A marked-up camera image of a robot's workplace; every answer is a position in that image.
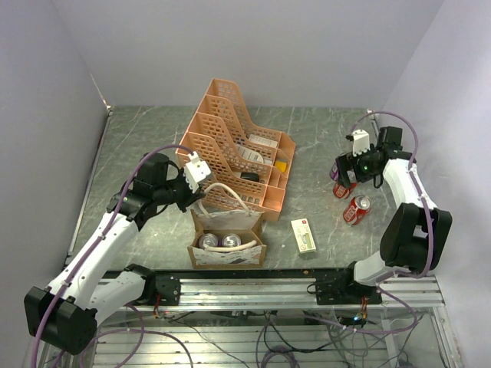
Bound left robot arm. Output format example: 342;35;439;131
24;152;211;355

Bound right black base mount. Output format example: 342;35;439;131
306;267;382;305

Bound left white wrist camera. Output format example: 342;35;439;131
183;151;212;193

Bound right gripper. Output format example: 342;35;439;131
336;144;379;189

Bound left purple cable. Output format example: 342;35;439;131
30;143;195;368

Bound purple Fanta can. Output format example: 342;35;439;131
198;233;219;250

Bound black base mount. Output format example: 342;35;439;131
306;267;382;305
149;272;181;307

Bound purple soda can rear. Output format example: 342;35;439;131
329;162;338;182

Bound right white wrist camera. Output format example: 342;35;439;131
346;130;371;156

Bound white papers in organizer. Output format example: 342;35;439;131
236;134;278;166

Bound purple soda can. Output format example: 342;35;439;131
329;162;338;182
221;233;242;248

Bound yellow sticky notes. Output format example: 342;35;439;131
274;160;288;175

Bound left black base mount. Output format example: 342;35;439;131
149;272;181;307

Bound red soda can front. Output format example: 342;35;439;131
343;195;372;225

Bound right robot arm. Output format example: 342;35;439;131
335;126;453;304

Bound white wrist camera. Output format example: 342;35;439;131
183;151;212;193
346;130;371;156

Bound purple soda can front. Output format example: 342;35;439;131
221;233;242;248

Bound white green cardboard box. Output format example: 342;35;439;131
291;218;317;254

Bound brown canvas tote bag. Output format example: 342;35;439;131
187;182;267;270

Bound peach plastic file organizer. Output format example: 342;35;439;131
176;78;296;222

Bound aluminium mounting rail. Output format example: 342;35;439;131
160;277;446;311

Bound red soda can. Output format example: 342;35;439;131
332;182;357;199
343;195;372;225

